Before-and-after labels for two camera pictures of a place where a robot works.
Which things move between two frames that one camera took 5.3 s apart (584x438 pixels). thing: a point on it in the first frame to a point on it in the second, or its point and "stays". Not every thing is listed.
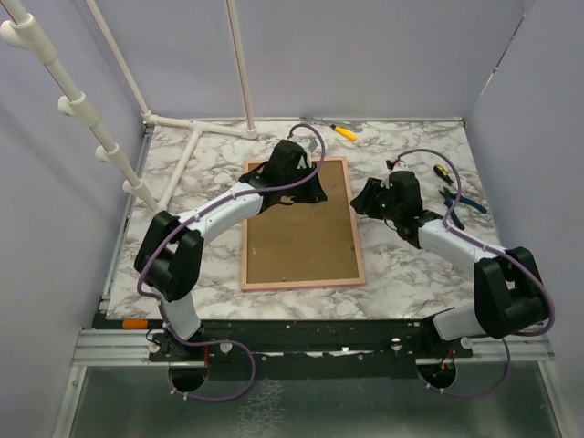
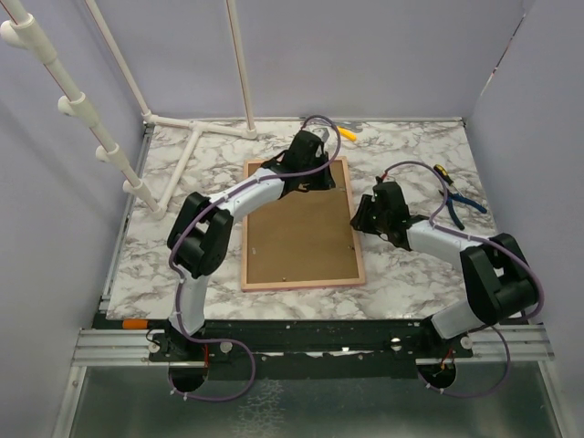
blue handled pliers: [449, 198] stays
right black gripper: [364, 203] to [359, 220]
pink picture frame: [314, 245] stays
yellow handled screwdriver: [345, 132] stays
